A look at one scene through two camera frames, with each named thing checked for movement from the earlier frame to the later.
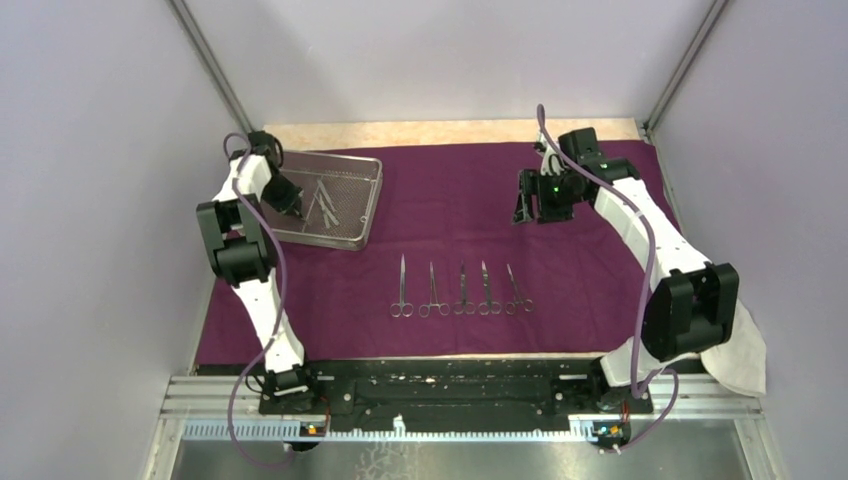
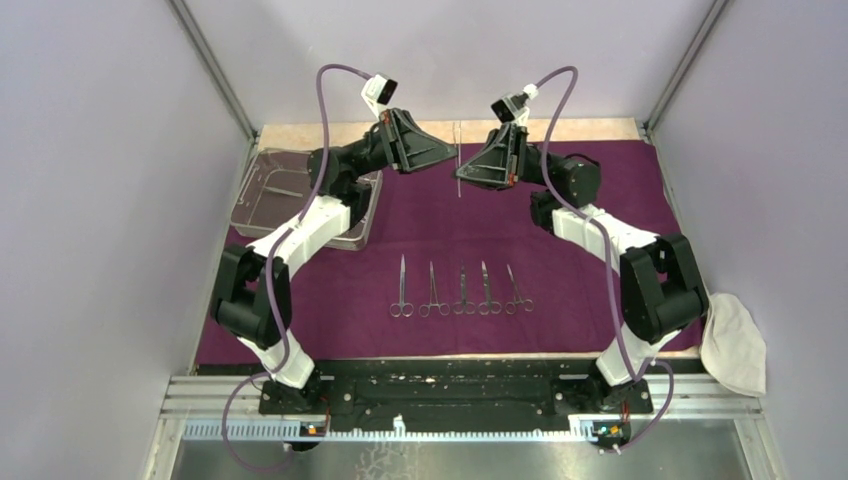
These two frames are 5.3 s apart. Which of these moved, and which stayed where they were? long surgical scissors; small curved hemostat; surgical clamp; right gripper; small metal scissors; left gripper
Moved: left gripper; right gripper
Stayed: small metal scissors; surgical clamp; long surgical scissors; small curved hemostat
